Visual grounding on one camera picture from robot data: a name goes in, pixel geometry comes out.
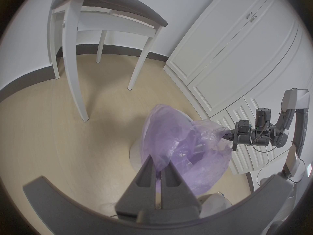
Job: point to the purple plastic bag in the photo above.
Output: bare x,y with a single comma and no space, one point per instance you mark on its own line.
171,131

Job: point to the white chair with grey cushions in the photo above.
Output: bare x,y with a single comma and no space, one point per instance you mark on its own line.
110,4

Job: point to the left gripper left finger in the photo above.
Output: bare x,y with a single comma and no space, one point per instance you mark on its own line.
141,192

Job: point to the white trash bin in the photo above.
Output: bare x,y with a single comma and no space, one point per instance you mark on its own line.
135,155

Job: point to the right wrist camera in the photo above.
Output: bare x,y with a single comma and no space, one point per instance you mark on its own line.
243,126

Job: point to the white wardrobe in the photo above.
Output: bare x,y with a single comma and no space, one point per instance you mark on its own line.
232,45

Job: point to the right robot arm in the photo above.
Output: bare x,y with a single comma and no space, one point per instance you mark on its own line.
293,99

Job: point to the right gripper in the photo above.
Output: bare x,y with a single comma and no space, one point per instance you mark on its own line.
245,139

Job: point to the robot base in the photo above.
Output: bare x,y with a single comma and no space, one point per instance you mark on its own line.
215,204

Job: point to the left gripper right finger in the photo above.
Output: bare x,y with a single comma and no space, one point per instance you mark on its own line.
176,194

